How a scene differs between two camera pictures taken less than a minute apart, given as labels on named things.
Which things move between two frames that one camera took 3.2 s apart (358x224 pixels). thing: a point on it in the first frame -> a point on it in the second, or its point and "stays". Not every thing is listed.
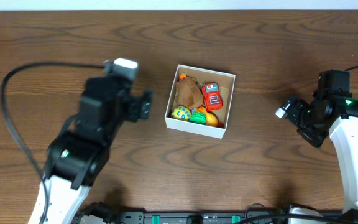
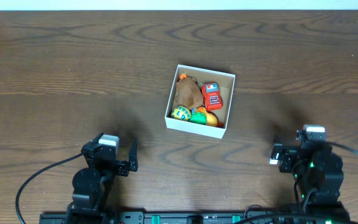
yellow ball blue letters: [181, 112] stays
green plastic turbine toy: [198, 117] stays
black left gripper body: [145, 104] -> [117, 165]
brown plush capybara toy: [188, 93] stays
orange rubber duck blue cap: [212, 119] stays
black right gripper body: [306, 119] -> [290, 156]
